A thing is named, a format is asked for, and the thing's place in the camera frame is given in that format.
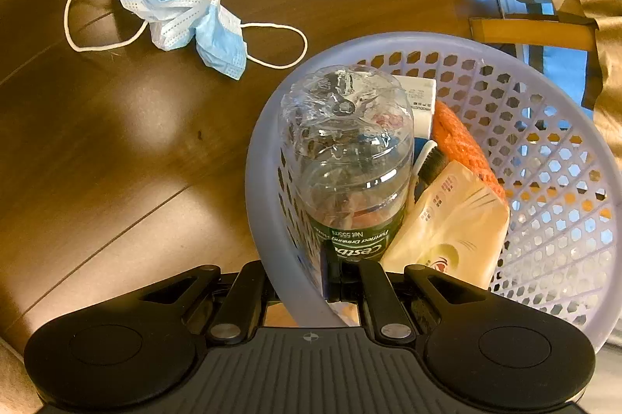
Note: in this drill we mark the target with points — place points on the blue and white carton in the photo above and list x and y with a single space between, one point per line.
420 103

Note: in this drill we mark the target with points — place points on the white toothbrush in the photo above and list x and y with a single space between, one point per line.
431 166

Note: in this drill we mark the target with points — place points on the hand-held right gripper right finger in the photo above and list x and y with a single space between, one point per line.
329 273

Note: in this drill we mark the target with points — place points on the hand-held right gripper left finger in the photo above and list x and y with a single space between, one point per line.
250 292

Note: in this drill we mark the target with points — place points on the blue face mask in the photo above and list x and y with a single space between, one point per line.
194 15

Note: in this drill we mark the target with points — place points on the clear plastic water bottle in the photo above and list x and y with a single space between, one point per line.
345 161

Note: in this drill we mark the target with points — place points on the beige plastic packet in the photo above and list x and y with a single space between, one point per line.
452 219

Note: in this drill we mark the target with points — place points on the orange foam fruit net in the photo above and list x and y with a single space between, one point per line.
461 142

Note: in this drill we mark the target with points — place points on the lavender plastic waste basket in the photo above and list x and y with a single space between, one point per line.
265 190

